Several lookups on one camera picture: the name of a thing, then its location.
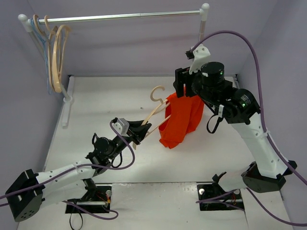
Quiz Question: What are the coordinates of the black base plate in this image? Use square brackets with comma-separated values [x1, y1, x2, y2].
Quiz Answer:
[197, 183, 245, 211]
[68, 184, 112, 214]

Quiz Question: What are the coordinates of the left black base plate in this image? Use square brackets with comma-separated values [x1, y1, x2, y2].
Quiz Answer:
[68, 184, 112, 214]

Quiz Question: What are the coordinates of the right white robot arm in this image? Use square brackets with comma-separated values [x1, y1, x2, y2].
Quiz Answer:
[173, 62, 297, 197]

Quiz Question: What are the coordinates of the orange t shirt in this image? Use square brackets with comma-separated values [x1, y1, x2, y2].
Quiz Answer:
[158, 93, 204, 149]

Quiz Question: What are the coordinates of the wooden hanger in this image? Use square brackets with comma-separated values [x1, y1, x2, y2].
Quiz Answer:
[32, 14, 60, 93]
[142, 85, 170, 138]
[44, 15, 71, 93]

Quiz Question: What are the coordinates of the blue wire hanger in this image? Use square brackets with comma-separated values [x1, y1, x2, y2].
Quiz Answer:
[28, 18, 63, 95]

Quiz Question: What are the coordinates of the black loop cable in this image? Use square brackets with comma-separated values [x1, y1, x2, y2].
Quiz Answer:
[206, 114, 224, 134]
[111, 153, 123, 168]

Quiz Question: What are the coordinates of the right black loop cable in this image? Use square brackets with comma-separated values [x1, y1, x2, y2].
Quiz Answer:
[206, 114, 224, 134]

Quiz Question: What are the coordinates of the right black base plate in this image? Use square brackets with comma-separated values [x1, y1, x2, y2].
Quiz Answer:
[197, 183, 245, 211]

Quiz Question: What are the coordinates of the silver white clothes rack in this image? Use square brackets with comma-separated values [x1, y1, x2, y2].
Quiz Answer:
[18, 3, 210, 128]

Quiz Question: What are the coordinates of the purple cable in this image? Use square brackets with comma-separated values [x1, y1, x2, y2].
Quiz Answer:
[191, 30, 307, 227]
[0, 119, 136, 220]

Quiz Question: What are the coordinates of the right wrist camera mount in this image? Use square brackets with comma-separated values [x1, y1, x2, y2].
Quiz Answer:
[186, 44, 211, 75]

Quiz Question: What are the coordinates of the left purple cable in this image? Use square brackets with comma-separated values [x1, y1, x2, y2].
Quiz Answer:
[0, 119, 136, 220]

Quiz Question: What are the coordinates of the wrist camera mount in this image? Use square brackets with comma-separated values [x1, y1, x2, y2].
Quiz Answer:
[186, 44, 211, 75]
[112, 118, 130, 137]

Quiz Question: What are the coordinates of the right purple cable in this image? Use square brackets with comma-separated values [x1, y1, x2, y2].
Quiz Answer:
[191, 30, 307, 227]

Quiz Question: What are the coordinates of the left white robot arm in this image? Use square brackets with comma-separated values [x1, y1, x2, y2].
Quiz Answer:
[1, 118, 152, 222]

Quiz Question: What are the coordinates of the left black loop cable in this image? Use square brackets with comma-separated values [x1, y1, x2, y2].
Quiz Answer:
[111, 153, 123, 168]

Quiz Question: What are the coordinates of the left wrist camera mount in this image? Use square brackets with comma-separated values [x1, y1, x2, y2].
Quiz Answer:
[112, 118, 130, 137]

